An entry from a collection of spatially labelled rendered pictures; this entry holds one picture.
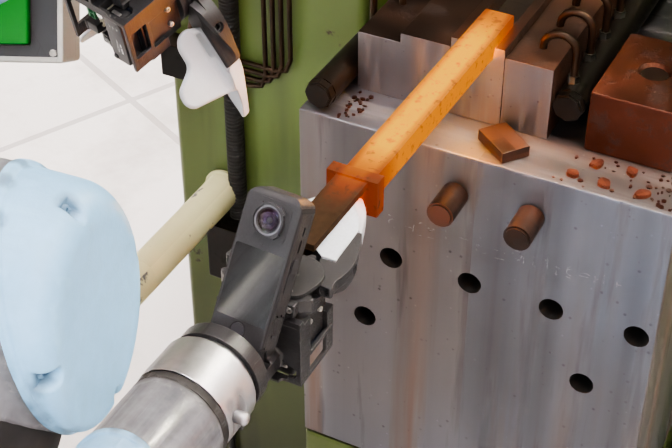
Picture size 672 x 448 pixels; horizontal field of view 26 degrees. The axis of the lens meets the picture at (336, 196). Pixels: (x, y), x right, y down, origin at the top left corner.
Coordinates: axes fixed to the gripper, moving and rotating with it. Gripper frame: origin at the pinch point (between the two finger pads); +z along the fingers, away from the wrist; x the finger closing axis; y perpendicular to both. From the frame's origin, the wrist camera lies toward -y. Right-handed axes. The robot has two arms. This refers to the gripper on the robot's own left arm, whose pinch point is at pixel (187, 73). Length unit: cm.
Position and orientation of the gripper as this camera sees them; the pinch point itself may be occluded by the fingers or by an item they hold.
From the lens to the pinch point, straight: 125.7
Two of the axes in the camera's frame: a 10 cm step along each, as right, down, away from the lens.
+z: 0.9, 6.1, 7.9
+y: -6.4, 6.4, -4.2
